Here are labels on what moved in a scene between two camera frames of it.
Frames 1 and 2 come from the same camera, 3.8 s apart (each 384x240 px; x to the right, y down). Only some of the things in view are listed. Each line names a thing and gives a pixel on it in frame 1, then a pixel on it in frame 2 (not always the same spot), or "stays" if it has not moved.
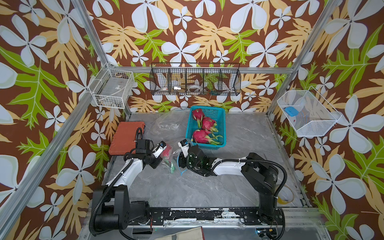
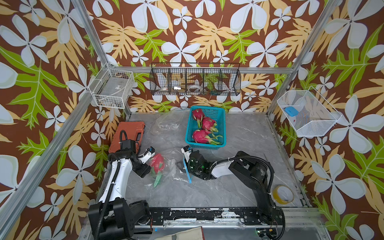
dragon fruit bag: x=169 y=161 -> x=158 y=165
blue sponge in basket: x=291 y=111 stays
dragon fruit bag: x=209 y=124 stays
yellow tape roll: x=286 y=195 stays
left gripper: x=154 y=164 -> x=143 y=171
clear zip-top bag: x=169 y=126 stays
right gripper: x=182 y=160 -> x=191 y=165
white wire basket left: x=112 y=88 stays
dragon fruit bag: x=198 y=114 stays
